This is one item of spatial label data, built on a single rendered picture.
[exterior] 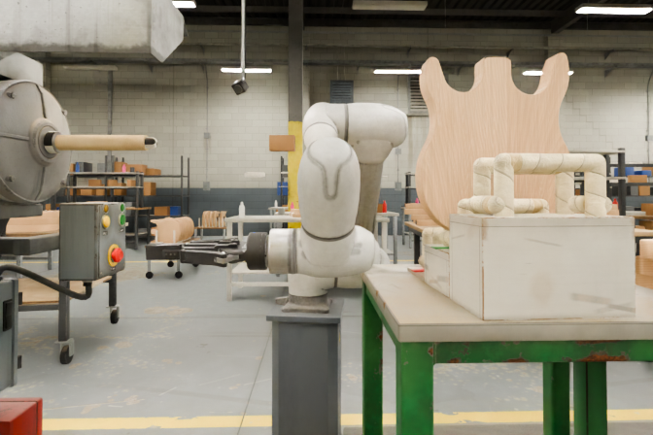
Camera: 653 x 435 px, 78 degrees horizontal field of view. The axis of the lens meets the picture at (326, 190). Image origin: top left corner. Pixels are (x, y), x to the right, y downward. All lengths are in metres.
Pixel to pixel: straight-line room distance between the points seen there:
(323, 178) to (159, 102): 12.39
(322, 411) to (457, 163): 1.08
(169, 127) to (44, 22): 11.89
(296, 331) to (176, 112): 11.49
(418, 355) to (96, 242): 0.84
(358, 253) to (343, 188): 0.16
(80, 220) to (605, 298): 1.16
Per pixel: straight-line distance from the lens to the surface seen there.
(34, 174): 1.01
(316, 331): 1.56
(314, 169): 0.65
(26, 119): 1.00
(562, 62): 1.08
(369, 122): 1.22
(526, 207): 0.95
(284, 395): 1.67
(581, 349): 0.85
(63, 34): 0.87
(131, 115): 13.21
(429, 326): 0.71
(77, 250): 1.22
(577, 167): 0.82
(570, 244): 0.80
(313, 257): 0.76
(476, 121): 0.96
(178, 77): 12.99
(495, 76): 1.00
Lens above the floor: 1.14
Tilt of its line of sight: 1 degrees up
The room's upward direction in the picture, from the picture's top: straight up
